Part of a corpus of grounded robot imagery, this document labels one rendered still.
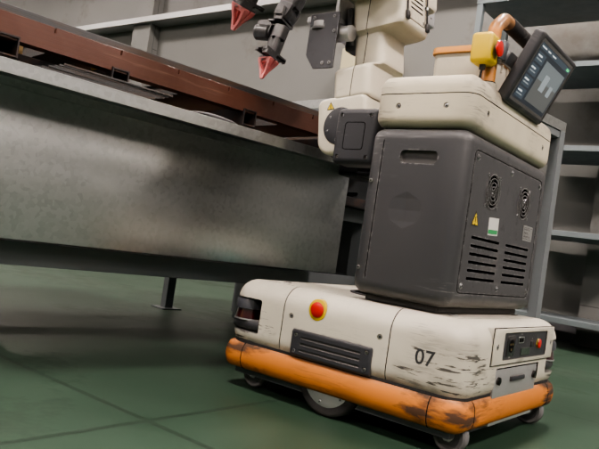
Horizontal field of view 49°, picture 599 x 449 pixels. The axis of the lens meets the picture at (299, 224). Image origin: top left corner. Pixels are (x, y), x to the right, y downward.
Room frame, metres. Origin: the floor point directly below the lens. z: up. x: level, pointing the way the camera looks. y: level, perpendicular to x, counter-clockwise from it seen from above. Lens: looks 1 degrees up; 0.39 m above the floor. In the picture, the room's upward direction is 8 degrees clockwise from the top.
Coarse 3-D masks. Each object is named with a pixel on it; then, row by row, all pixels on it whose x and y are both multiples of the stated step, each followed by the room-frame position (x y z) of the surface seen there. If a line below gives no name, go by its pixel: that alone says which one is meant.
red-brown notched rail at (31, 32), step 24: (0, 24) 1.52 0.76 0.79; (24, 24) 1.56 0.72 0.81; (48, 48) 1.60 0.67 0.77; (72, 48) 1.64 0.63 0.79; (96, 48) 1.69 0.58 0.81; (120, 72) 1.74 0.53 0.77; (144, 72) 1.79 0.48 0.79; (168, 72) 1.84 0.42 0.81; (192, 96) 1.92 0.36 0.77; (216, 96) 1.95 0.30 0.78; (240, 96) 2.01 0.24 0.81; (288, 120) 2.15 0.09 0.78; (312, 120) 2.23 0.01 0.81
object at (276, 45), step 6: (270, 42) 2.28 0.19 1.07; (276, 42) 2.28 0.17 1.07; (282, 42) 2.30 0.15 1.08; (258, 48) 2.28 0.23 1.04; (264, 48) 2.25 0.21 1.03; (270, 48) 2.26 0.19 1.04; (276, 48) 2.28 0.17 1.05; (282, 48) 2.30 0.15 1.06; (264, 54) 2.30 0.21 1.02; (282, 60) 2.30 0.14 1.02
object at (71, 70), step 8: (64, 64) 1.51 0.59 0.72; (64, 72) 1.51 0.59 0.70; (72, 72) 1.52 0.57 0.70; (80, 72) 1.54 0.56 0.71; (88, 72) 1.55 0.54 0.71; (88, 80) 1.55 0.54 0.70; (96, 80) 1.57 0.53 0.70; (104, 80) 1.58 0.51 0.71; (112, 80) 1.59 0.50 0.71; (120, 80) 1.60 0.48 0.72; (120, 88) 1.61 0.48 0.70; (128, 88) 1.62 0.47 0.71; (136, 88) 1.64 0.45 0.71; (144, 88) 1.65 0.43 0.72; (144, 96) 1.65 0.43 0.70; (152, 96) 1.67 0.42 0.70; (160, 96) 1.69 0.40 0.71
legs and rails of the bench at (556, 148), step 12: (552, 132) 2.70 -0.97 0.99; (552, 144) 2.76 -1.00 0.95; (552, 156) 2.76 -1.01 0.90; (552, 168) 2.75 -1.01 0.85; (552, 180) 2.74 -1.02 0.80; (552, 192) 2.74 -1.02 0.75; (552, 204) 2.74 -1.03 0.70; (540, 216) 2.77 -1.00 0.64; (552, 216) 2.76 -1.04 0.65; (540, 228) 2.76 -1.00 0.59; (552, 228) 2.77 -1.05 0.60; (540, 240) 2.76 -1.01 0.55; (540, 252) 2.75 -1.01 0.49; (540, 264) 2.74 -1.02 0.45; (540, 276) 2.74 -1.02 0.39; (540, 288) 2.74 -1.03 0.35; (540, 300) 2.75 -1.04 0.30; (528, 312) 2.76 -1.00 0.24; (540, 312) 2.76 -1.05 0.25
